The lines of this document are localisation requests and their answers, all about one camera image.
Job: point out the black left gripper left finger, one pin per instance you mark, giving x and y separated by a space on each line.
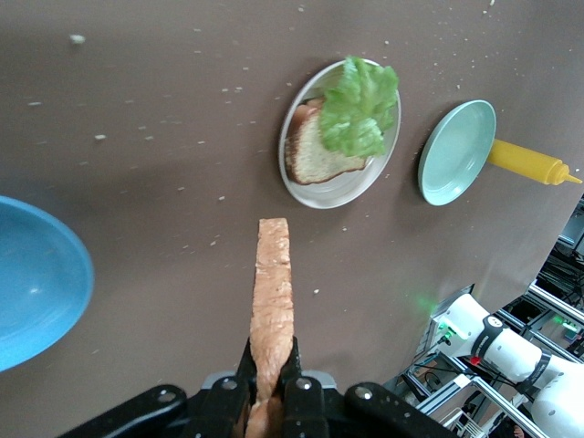
219 410

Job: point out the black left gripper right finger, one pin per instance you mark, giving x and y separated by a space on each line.
303 410

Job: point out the brown bread slice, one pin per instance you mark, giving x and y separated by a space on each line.
271 283
315 159

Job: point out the green lettuce leaf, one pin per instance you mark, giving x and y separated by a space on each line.
360 109

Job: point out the yellow squeeze bottle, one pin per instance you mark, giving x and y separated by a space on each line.
524 162

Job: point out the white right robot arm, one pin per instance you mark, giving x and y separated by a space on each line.
502 347

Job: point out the beige plate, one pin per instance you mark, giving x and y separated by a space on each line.
337 191

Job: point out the blue plate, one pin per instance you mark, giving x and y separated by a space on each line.
36 283

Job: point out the mint green plate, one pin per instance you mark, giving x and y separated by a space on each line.
456 155

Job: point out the brown tablecloth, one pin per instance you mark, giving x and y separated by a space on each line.
137 137

